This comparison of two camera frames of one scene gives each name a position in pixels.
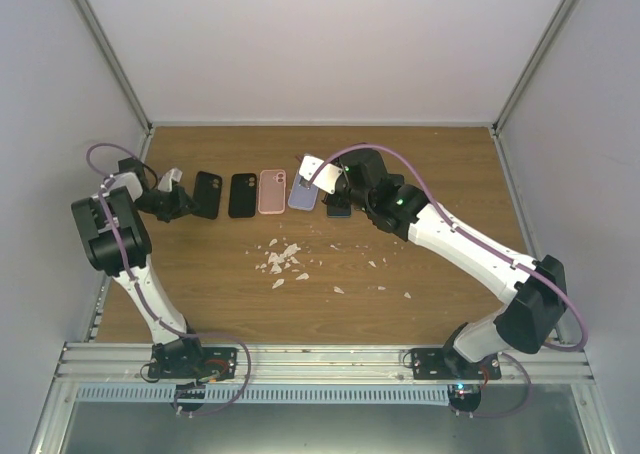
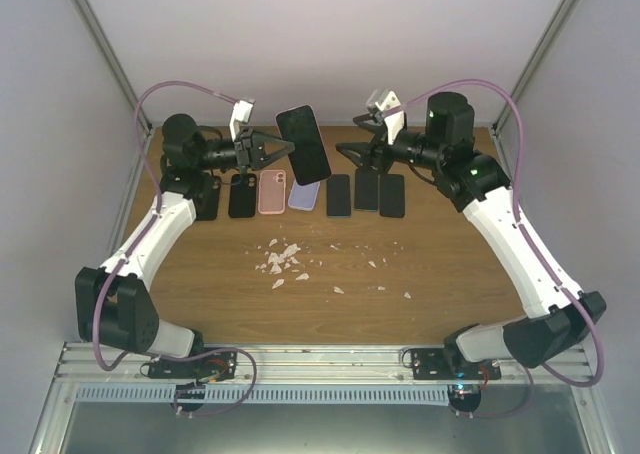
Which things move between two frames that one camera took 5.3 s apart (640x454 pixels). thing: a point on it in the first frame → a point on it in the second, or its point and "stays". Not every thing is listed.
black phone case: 207,194 stays
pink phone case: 272,191 stays
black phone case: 242,199 stays
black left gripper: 179,209 → 250,149
